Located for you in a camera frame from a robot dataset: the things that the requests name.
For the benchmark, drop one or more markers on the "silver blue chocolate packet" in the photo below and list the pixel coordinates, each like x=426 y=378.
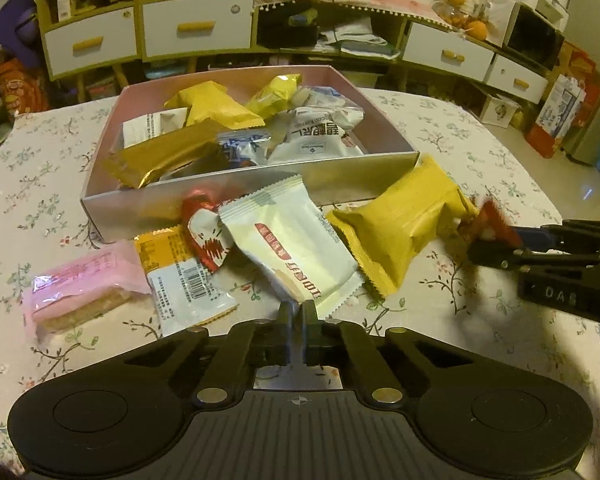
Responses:
x=242 y=145

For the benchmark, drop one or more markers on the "colourful printed carton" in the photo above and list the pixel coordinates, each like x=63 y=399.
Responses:
x=562 y=105

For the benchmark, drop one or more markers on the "purple hat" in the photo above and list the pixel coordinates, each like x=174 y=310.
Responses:
x=17 y=25

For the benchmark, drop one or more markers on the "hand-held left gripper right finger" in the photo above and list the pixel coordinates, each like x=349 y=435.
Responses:
x=310 y=319

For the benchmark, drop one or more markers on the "golden yellow snack packet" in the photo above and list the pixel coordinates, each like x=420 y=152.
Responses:
x=215 y=105
x=400 y=220

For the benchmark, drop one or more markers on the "small white printed packet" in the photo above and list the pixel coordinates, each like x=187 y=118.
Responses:
x=150 y=127

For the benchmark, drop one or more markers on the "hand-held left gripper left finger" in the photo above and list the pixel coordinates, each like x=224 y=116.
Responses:
x=284 y=319

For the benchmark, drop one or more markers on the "yellow cabinet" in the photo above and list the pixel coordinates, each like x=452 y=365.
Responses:
x=280 y=55

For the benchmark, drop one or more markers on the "lime yellow snack packet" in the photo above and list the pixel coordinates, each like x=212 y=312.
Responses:
x=275 y=92

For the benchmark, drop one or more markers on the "stack of papers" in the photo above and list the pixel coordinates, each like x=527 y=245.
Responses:
x=360 y=40

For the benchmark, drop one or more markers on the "gold foil packet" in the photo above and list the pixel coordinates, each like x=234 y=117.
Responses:
x=165 y=155

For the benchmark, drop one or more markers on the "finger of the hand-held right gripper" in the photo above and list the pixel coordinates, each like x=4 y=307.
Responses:
x=505 y=259
x=535 y=237

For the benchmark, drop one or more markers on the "pink cardboard box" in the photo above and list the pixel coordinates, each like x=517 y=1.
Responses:
x=145 y=210

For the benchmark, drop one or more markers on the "red printed bag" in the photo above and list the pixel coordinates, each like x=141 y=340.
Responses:
x=20 y=85

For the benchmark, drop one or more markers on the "white packet black print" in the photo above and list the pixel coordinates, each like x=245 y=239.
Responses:
x=320 y=137

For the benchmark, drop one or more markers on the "black microwave oven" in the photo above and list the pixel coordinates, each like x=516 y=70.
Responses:
x=535 y=35

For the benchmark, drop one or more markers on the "bunch of oranges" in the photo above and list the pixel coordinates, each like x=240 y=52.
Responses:
x=465 y=15

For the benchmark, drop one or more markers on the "cream white snack packet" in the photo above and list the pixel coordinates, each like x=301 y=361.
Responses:
x=290 y=240

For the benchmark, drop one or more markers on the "orange white barcode packet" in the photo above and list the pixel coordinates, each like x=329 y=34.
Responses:
x=185 y=285

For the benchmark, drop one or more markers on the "pink cereal bar packet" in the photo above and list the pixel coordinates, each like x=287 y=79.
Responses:
x=85 y=285

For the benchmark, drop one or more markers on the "red white candy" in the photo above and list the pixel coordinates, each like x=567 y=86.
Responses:
x=207 y=235
x=490 y=220

